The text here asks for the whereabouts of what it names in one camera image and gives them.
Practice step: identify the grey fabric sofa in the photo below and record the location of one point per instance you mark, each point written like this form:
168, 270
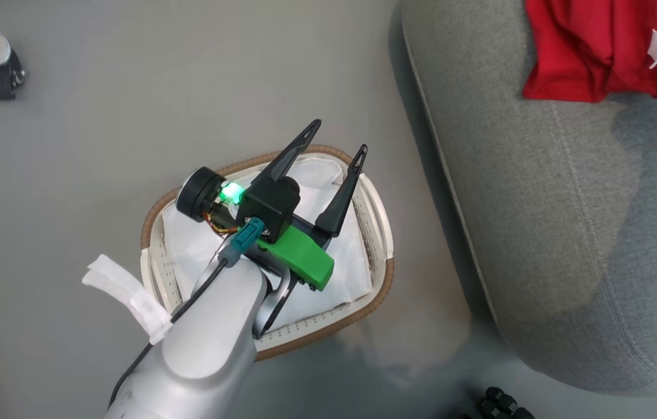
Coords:
537, 203

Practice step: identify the white basket liner cloth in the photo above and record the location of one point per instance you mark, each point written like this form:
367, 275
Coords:
319, 174

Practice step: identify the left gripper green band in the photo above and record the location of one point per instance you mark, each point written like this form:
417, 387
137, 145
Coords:
300, 256

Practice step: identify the wicker-rimmed white laundry basket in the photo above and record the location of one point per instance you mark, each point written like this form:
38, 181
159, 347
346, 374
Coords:
379, 233

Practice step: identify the red jersey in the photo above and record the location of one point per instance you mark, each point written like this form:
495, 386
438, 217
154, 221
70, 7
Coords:
590, 46

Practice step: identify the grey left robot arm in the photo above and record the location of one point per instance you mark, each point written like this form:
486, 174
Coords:
206, 349

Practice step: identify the black caster wheel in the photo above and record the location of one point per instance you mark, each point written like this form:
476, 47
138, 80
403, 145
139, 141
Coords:
5, 75

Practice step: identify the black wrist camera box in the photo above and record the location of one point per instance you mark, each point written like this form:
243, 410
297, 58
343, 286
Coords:
270, 203

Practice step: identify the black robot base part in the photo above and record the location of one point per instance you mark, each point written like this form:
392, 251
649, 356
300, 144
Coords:
500, 404

